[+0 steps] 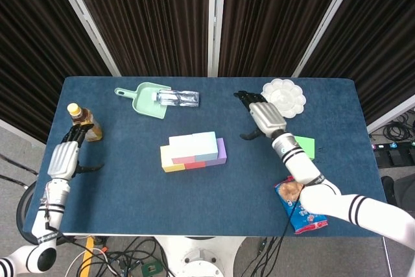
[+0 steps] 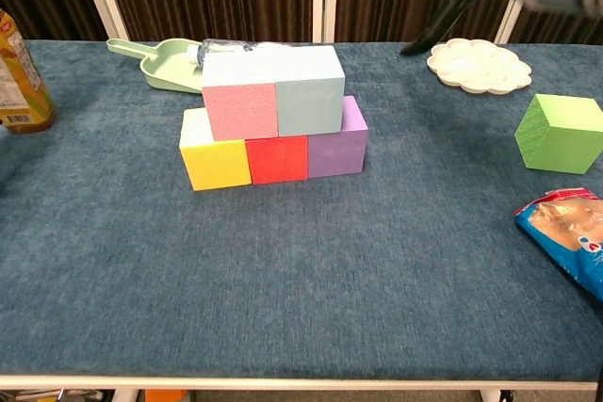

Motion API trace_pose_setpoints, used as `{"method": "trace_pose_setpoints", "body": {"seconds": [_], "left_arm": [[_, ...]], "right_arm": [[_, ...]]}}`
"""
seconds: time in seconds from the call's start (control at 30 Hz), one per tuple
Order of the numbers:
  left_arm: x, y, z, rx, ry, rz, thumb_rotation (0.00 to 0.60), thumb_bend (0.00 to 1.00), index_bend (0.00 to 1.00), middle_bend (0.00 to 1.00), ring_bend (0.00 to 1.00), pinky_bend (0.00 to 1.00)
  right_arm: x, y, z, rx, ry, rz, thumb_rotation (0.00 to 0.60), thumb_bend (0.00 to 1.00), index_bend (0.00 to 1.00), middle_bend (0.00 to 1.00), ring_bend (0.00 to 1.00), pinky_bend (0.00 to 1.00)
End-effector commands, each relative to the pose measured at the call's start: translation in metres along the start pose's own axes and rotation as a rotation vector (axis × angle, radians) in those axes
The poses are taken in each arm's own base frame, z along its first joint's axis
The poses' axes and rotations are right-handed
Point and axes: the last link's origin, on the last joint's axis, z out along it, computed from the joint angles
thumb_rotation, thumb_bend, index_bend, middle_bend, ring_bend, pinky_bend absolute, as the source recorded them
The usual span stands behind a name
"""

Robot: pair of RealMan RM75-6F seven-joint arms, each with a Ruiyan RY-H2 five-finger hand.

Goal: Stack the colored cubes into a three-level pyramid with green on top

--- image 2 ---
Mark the yellow foam cube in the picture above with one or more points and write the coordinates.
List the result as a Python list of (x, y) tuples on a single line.
[(216, 166)]

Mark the purple foam cube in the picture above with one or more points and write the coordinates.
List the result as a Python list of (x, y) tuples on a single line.
[(337, 152)]

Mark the mint green dustpan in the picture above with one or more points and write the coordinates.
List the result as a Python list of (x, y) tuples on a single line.
[(165, 68)]

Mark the white flower-shaped palette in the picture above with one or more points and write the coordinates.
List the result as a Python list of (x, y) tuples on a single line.
[(480, 65)]

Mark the dark blue table mat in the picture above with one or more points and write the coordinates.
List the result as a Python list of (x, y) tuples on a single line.
[(301, 279)]

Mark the tea bottle with yellow cap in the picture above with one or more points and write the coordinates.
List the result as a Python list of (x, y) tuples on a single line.
[(21, 86)]

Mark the clear plastic water bottle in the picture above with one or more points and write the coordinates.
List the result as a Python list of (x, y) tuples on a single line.
[(221, 48)]

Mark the white table leg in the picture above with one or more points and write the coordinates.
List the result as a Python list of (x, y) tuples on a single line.
[(491, 395), (126, 395)]

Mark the blue snack bag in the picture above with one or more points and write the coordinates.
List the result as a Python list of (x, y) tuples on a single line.
[(565, 232)]

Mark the pink foam cube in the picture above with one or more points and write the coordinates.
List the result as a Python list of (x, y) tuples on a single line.
[(240, 110)]

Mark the red foam cube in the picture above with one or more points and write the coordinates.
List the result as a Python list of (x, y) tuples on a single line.
[(278, 159)]

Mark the light blue foam cube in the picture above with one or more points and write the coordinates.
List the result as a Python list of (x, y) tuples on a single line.
[(308, 105)]

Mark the green foam cube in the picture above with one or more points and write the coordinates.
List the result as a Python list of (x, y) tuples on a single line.
[(565, 143)]

